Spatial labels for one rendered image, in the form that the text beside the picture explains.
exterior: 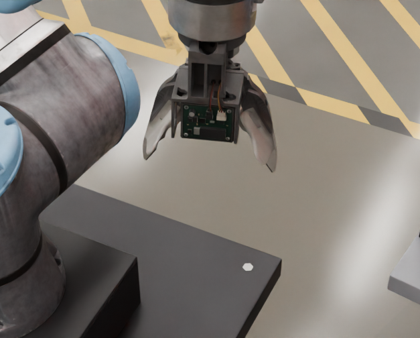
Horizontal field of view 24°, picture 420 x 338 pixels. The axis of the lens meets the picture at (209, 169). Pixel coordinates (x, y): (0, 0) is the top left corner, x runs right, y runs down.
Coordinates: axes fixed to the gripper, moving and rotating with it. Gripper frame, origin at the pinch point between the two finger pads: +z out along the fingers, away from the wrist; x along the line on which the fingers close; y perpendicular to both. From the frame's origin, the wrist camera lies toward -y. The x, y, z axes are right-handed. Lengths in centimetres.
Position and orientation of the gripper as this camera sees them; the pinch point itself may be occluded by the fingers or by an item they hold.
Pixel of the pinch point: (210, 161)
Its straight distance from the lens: 114.3
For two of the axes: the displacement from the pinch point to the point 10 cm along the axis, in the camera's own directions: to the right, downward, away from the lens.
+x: 9.9, 1.0, -0.8
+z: -0.3, 7.7, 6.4
